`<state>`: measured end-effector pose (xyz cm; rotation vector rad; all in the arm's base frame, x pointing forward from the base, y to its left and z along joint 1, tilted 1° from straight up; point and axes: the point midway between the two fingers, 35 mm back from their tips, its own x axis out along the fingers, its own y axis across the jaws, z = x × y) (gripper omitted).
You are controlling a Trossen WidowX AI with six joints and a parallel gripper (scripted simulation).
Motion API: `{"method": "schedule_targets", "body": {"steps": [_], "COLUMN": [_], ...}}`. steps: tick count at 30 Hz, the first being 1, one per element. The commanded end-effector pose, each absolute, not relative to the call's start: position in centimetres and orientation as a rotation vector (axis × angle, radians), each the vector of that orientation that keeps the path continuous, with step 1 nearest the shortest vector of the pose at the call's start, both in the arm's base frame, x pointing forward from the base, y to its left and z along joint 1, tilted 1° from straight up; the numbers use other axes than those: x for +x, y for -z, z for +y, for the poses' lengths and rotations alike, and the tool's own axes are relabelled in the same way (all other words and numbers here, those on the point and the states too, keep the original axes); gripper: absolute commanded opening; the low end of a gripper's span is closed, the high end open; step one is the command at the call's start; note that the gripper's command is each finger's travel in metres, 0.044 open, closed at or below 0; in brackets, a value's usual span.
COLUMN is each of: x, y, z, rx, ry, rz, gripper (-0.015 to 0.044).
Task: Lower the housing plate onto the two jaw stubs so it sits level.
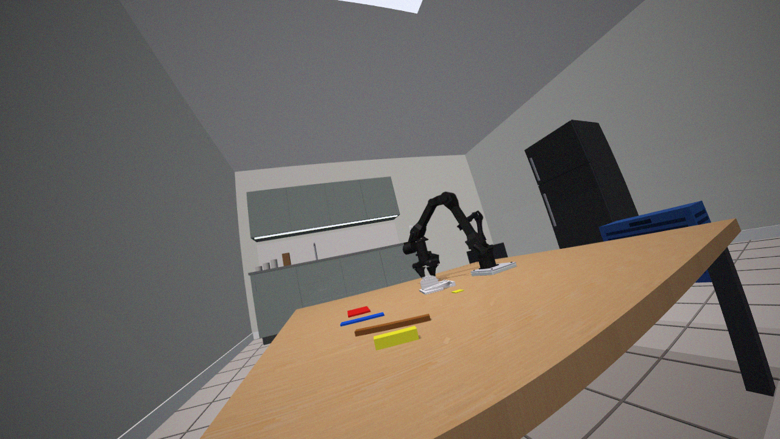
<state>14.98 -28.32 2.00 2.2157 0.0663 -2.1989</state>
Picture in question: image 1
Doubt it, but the blue long thin bar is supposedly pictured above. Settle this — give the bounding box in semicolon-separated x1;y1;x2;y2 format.
340;312;384;326

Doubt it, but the red flat block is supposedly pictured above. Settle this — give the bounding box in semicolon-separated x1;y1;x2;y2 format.
347;306;371;318

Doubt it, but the brown flat bar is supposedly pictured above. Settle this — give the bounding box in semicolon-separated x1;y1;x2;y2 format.
354;314;431;337

